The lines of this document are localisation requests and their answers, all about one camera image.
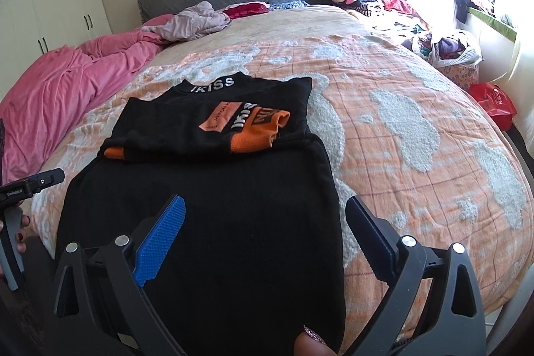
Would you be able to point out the person's left hand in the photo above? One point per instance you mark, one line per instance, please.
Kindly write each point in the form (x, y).
(21, 245)

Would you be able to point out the orange checked bedspread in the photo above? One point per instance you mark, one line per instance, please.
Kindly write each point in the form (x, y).
(417, 172)

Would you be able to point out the pink blanket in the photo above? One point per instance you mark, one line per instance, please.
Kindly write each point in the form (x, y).
(62, 89)

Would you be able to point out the white plastic bag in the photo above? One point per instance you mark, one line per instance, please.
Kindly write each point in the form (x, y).
(469, 55)

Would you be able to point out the person's right hand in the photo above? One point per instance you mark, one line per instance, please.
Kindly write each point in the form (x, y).
(311, 341)

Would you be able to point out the black sweater with orange cuffs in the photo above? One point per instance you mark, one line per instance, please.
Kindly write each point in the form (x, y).
(250, 235)

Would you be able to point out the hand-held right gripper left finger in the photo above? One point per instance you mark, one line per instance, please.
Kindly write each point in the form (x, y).
(160, 239)

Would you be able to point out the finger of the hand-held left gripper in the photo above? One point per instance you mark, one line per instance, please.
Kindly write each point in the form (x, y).
(50, 176)

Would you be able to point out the beige garment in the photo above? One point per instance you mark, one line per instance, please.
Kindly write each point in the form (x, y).
(192, 22)

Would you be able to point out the floral bag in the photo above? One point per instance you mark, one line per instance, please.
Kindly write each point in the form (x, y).
(463, 76)

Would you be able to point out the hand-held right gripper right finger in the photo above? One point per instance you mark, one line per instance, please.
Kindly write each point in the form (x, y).
(371, 239)

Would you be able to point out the cream wardrobe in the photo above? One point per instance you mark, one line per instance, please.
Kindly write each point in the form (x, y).
(54, 5)

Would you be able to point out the red garment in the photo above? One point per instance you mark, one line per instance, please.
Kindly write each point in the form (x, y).
(246, 10)

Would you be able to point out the red plastic bag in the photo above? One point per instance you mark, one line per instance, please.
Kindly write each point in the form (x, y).
(492, 101)

